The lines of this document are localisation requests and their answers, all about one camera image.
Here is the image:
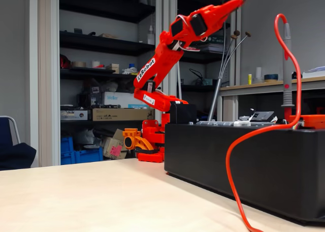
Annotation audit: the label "dark red rounded object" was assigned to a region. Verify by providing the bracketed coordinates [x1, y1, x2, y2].
[60, 54, 72, 70]

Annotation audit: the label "grey metal lid plate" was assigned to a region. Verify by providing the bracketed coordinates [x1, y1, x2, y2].
[197, 120, 234, 127]

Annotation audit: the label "grey test probe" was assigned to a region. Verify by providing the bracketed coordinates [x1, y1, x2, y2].
[281, 23, 296, 122]

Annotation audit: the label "orange table clamp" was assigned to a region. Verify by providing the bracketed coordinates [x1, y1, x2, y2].
[122, 128, 156, 154]

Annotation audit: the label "blue plastic crate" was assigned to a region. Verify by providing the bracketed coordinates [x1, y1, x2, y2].
[74, 147, 104, 164]
[60, 137, 75, 165]

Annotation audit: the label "brown flat carton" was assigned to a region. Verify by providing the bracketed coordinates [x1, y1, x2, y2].
[92, 108, 155, 122]

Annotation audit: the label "stack of books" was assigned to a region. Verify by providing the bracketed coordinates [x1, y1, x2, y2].
[198, 35, 225, 52]

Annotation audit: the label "wooden top desk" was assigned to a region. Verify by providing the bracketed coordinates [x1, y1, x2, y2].
[219, 76, 325, 121]

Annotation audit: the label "grey shelf cabinet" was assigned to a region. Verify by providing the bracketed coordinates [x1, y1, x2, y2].
[38, 0, 242, 167]

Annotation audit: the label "red display module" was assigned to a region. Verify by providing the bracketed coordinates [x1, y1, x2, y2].
[289, 114, 325, 130]

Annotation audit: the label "cardboard box pink sticker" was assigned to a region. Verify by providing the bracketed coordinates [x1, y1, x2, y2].
[103, 128, 127, 159]

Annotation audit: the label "white plastic bottle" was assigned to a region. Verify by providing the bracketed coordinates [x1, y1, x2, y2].
[147, 25, 155, 45]

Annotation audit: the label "red cable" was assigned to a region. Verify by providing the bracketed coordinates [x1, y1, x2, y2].
[225, 13, 303, 232]

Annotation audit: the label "black task board box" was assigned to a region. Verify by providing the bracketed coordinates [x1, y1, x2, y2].
[164, 101, 325, 226]

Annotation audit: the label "green device with cable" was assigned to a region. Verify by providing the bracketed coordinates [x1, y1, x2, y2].
[189, 69, 214, 87]

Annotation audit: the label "grey stalk lamp brown tips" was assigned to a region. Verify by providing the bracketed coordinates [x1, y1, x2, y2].
[207, 0, 252, 122]

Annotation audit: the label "white and black box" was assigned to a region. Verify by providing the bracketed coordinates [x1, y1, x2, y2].
[60, 109, 91, 121]

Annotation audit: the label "blue office chair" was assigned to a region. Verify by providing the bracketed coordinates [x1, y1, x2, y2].
[0, 142, 37, 171]

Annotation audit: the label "stack of papers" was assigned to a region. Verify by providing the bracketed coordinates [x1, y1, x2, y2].
[303, 65, 325, 79]

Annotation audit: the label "white Weller box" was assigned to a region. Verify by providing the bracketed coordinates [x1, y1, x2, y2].
[102, 91, 150, 109]

